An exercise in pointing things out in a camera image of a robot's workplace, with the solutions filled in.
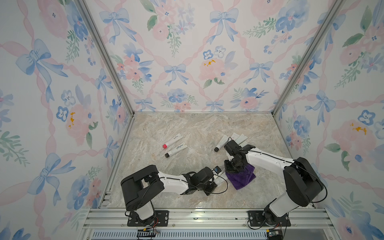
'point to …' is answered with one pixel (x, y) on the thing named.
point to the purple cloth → (240, 179)
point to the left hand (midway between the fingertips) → (216, 183)
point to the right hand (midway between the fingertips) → (228, 170)
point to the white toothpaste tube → (241, 138)
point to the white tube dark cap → (179, 148)
